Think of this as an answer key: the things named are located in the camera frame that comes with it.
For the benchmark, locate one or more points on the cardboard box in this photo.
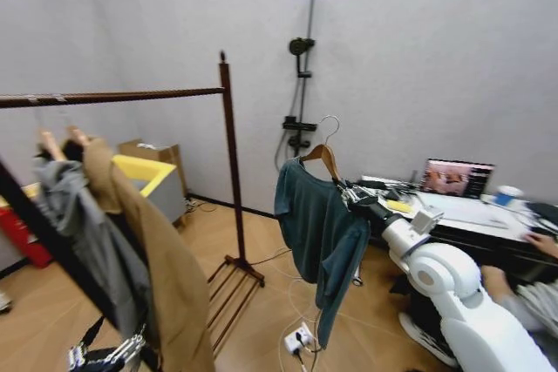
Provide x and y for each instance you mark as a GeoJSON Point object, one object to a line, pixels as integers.
{"type": "Point", "coordinates": [168, 152]}

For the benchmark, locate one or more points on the black garment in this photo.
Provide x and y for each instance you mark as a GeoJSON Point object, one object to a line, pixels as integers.
{"type": "Point", "coordinates": [72, 150]}

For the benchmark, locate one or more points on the grey bin with yellow rim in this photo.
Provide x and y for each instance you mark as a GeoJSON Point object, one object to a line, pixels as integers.
{"type": "Point", "coordinates": [168, 191]}

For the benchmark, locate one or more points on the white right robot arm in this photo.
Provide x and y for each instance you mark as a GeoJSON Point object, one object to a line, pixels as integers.
{"type": "Point", "coordinates": [444, 272]}

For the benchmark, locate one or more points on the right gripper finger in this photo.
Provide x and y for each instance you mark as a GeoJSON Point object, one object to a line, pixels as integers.
{"type": "Point", "coordinates": [351, 189]}
{"type": "Point", "coordinates": [355, 203]}

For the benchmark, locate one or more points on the black desk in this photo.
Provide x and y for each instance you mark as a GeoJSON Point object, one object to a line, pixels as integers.
{"type": "Point", "coordinates": [479, 237]}

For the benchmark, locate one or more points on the dark wooden clothes rack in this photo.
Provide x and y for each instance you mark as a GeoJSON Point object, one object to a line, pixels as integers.
{"type": "Point", "coordinates": [231, 150]}

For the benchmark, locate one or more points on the white shoe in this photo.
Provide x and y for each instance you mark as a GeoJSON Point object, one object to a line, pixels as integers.
{"type": "Point", "coordinates": [425, 339]}

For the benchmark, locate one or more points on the white power strip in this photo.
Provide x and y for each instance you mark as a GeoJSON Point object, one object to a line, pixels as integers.
{"type": "Point", "coordinates": [300, 338]}

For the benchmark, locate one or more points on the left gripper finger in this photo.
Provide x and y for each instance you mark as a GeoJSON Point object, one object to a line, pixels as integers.
{"type": "Point", "coordinates": [87, 341]}
{"type": "Point", "coordinates": [128, 348]}

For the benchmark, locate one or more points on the red box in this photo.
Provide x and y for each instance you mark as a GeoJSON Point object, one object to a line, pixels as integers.
{"type": "Point", "coordinates": [24, 232]}

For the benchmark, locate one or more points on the yellow sponge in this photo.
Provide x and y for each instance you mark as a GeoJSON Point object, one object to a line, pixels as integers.
{"type": "Point", "coordinates": [399, 206]}

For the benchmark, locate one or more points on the black hand shower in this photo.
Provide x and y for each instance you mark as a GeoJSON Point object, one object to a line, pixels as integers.
{"type": "Point", "coordinates": [301, 47]}

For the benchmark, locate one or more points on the pale wooden hanger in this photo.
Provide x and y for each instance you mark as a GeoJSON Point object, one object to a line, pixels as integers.
{"type": "Point", "coordinates": [49, 141]}
{"type": "Point", "coordinates": [78, 133]}

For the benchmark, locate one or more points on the grey hoodie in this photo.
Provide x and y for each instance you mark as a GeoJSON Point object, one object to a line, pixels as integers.
{"type": "Point", "coordinates": [96, 232]}

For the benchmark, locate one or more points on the teal t-shirt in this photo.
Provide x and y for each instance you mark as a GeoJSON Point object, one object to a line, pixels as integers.
{"type": "Point", "coordinates": [314, 224]}

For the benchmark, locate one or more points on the white and blue cup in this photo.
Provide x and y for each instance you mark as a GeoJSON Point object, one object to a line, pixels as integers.
{"type": "Point", "coordinates": [509, 194]}

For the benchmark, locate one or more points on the tan coat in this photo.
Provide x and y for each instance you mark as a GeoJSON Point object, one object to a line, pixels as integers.
{"type": "Point", "coordinates": [165, 250]}

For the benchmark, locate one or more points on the open laptop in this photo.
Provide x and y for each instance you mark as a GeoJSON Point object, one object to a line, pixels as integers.
{"type": "Point", "coordinates": [457, 178]}

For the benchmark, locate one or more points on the person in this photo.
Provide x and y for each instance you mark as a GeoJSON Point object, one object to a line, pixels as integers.
{"type": "Point", "coordinates": [523, 298]}

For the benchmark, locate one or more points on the wooden hanger with metal hook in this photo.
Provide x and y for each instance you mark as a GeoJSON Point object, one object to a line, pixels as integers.
{"type": "Point", "coordinates": [324, 154]}

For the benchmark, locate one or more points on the black shower column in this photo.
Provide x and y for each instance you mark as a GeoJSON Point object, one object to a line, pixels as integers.
{"type": "Point", "coordinates": [301, 97]}

